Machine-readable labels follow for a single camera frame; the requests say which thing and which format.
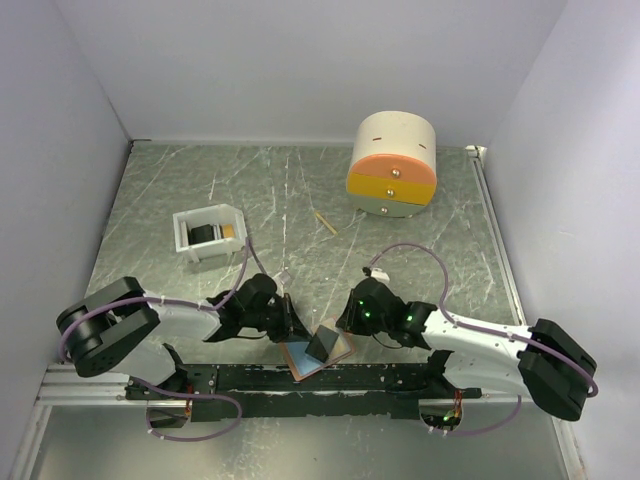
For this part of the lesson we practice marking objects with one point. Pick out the gold card stack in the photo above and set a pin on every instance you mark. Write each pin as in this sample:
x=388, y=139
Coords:
x=227, y=231

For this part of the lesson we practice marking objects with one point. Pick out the aluminium right side rail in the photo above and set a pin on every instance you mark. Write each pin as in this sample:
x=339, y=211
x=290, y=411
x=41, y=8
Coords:
x=477, y=156

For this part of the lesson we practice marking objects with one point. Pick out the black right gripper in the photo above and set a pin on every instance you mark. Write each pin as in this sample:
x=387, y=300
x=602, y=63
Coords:
x=349, y=322

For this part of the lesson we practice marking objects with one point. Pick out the pink leather card holder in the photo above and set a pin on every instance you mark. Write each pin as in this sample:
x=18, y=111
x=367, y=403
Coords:
x=300, y=364

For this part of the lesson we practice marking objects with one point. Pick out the gold patterned card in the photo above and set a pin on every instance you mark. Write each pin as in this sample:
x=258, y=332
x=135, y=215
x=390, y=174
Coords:
x=342, y=347

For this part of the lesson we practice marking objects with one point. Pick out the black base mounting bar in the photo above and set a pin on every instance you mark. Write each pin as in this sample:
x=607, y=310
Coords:
x=270, y=391

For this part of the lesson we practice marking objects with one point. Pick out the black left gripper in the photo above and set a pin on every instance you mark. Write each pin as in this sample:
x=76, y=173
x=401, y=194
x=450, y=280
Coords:
x=291, y=327

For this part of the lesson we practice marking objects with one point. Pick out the white card storage box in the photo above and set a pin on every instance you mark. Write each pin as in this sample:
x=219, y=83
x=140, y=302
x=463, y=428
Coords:
x=197, y=232

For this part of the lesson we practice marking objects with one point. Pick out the aluminium rail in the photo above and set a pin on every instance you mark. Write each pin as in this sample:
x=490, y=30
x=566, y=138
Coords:
x=477, y=156
x=62, y=386

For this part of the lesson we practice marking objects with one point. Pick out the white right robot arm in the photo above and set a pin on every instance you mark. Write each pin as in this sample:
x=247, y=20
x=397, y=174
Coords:
x=542, y=362

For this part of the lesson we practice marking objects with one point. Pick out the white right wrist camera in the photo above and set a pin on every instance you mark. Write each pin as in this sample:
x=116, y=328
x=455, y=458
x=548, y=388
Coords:
x=377, y=274

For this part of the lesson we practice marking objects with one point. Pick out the aluminium front rail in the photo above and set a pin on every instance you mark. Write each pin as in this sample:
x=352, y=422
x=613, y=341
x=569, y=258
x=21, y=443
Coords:
x=62, y=386

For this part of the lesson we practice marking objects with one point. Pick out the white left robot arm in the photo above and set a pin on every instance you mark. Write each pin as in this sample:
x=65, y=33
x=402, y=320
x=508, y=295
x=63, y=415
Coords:
x=124, y=329

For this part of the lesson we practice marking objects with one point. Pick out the round white drawer cabinet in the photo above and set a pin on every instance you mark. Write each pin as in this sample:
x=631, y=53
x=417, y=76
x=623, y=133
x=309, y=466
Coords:
x=393, y=170

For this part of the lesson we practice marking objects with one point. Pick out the small wooden stick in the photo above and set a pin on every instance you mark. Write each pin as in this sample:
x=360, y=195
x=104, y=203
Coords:
x=325, y=223

